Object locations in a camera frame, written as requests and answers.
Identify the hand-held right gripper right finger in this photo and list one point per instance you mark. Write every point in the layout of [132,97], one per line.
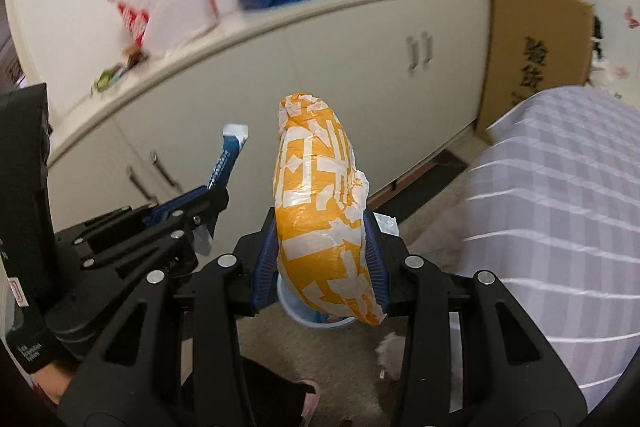
[375,262]

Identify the cream cabinet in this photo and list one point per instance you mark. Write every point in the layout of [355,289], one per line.
[300,82]

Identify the person's left hand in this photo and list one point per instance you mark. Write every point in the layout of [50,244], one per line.
[50,382]

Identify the small blue white packet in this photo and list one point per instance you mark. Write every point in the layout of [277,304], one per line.
[227,157]

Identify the orange white food wrapper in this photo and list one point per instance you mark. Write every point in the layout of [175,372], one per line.
[320,207]

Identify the pink slipper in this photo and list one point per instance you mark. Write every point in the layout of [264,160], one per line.
[311,399]

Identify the cardboard box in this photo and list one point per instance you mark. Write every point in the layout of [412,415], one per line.
[535,47]

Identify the person's dark trouser leg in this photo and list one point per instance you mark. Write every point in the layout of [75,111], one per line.
[272,397]

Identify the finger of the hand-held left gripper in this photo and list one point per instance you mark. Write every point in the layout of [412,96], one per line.
[170,252]
[170,209]

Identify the colourful small wrappers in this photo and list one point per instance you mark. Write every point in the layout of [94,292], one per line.
[120,69]

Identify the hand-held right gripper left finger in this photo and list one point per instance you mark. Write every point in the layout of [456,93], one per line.
[265,262]

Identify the pink butterfly sticker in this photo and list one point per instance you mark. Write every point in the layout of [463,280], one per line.
[631,17]

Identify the blue plastic bucket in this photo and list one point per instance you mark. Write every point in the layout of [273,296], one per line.
[300,307]

